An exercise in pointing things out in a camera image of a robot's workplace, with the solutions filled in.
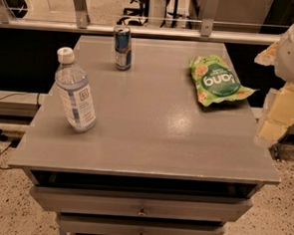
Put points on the grey drawer cabinet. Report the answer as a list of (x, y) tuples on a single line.
[(151, 135)]

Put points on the top grey drawer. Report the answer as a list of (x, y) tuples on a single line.
[(65, 200)]

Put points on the grey drawer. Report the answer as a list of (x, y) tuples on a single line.
[(100, 225), (65, 200)]

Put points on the green snack bag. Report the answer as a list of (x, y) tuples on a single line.
[(215, 82)]

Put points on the clear plastic water bottle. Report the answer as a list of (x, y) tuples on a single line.
[(75, 92)]

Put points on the blue energy drink can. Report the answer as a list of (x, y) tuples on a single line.
[(123, 47)]

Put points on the lower grey drawer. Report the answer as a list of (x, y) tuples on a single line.
[(100, 225)]

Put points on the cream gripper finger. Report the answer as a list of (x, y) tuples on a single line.
[(267, 57), (277, 115)]

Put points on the metal railing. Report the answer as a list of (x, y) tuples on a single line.
[(80, 17)]

